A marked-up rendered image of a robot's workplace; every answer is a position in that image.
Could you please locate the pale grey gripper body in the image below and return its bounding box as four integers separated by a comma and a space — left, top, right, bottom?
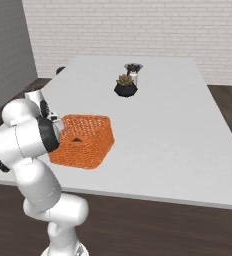
53, 118, 66, 140

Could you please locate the orange woven basket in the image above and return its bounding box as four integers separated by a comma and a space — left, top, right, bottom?
47, 114, 116, 171

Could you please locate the dark round stool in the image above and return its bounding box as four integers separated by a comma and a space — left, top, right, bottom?
55, 66, 67, 76

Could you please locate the black pot with succulent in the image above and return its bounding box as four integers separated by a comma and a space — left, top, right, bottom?
113, 73, 139, 99

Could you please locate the white vase with dried flowers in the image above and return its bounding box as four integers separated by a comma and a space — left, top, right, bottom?
123, 62, 144, 87

